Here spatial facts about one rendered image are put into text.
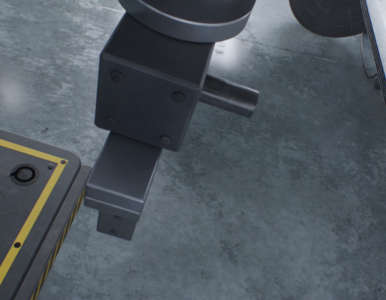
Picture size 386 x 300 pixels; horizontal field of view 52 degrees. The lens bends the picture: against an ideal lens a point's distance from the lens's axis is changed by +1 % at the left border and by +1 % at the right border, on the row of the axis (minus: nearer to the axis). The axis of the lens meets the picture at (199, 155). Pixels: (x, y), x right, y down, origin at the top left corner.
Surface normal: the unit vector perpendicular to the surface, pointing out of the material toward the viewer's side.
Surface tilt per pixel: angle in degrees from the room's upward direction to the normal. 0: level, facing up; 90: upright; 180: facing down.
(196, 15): 90
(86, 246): 0
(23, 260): 0
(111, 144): 0
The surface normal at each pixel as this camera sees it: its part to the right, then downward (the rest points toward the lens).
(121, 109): -0.19, 0.74
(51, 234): 0.26, -0.59
